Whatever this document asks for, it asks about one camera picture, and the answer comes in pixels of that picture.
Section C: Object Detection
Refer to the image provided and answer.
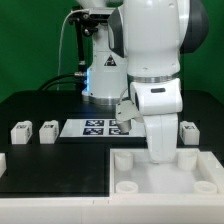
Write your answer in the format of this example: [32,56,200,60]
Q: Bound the white cable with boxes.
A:
[56,9,90,92]

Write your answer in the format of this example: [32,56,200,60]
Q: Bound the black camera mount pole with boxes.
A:
[69,13,98,93]

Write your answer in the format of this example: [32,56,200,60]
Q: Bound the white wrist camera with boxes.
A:
[115,100,143,133]

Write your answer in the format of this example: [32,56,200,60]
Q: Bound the black cables at base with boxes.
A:
[37,72,88,92]

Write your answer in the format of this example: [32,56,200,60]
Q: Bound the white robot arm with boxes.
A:
[77,0,209,163]

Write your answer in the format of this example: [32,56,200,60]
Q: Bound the white front fence wall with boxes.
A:
[0,195,224,224]

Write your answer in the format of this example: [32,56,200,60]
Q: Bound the white square tabletop part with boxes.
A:
[110,148,224,195]

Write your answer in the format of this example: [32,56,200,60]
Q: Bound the white left obstacle block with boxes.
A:
[0,153,7,178]

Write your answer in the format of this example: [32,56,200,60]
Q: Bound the grey camera on mount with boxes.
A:
[89,8,114,21]

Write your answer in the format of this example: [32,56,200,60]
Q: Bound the white sheet with markers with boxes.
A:
[60,119,145,138]

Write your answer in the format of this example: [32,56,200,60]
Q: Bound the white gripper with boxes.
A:
[130,79,183,163]

